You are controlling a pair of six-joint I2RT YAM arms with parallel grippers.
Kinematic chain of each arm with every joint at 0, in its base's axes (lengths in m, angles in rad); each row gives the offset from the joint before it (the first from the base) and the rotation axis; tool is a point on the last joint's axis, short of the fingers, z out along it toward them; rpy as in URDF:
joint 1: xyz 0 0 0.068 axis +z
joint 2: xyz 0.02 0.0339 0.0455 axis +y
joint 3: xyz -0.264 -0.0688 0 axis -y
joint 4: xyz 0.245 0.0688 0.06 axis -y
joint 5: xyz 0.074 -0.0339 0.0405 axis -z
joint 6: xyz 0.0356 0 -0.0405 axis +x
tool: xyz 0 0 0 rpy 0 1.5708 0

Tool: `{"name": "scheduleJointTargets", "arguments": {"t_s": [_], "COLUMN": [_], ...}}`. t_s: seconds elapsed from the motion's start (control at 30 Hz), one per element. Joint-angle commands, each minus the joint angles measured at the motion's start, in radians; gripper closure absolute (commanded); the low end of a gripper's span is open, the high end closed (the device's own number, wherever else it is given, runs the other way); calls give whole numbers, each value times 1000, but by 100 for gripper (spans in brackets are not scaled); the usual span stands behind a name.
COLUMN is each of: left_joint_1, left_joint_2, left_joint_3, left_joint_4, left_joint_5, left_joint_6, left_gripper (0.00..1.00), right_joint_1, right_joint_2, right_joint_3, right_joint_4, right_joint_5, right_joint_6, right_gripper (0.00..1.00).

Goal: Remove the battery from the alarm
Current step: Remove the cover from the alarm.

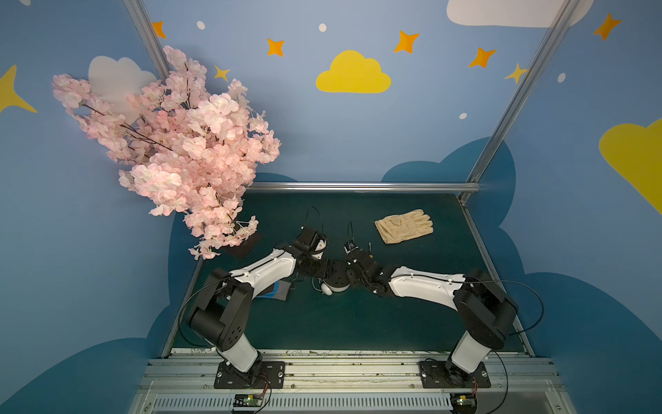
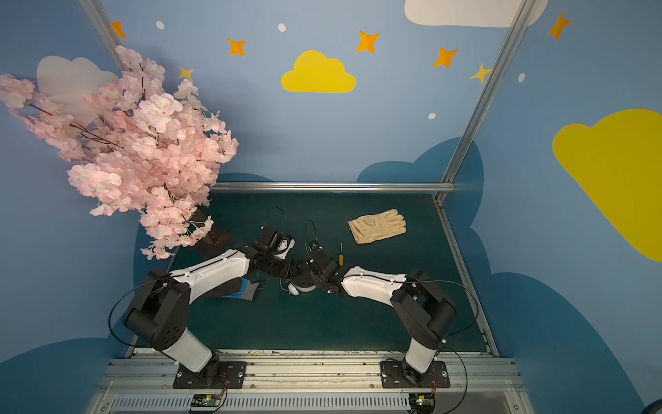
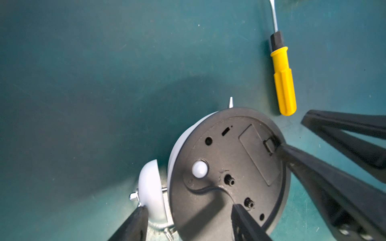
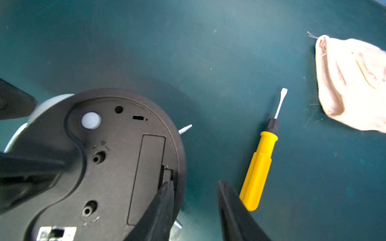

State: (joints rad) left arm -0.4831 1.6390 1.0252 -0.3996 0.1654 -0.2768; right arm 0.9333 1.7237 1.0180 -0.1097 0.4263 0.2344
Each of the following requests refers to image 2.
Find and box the white round alarm clock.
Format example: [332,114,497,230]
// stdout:
[287,274,317,296]

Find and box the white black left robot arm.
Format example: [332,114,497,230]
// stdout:
[122,241,295,389]

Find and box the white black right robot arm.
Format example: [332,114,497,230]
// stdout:
[306,249,458,381]

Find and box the grey blue sock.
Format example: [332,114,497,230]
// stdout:
[203,278,260,301]

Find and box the cream work glove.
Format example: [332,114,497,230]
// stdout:
[348,209,406,245]

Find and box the left controller circuit board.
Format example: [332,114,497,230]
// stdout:
[189,394,221,413]

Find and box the controller circuit board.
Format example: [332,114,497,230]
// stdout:
[409,393,435,414]
[189,394,221,413]

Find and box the right controller circuit board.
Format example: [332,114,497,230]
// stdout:
[409,393,435,414]

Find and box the pink cherry blossom tree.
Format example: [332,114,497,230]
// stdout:
[1,46,239,259]

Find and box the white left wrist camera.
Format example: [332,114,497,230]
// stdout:
[273,234,296,260]

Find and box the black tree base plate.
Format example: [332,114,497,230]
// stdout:
[193,223,235,259]

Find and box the aluminium back rail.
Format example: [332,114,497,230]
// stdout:
[211,182,454,193]

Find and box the aluminium front mounting rail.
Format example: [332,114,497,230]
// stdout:
[88,348,533,413]

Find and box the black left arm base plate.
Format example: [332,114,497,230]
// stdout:
[172,358,248,389]

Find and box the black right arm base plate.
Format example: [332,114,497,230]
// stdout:
[379,358,451,389]

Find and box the aluminium corner post right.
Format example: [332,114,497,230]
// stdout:
[434,0,537,207]

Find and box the aluminium corner post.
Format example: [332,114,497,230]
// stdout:
[434,0,537,207]
[79,0,127,72]

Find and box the aluminium corner post left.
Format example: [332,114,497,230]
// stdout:
[79,0,127,72]

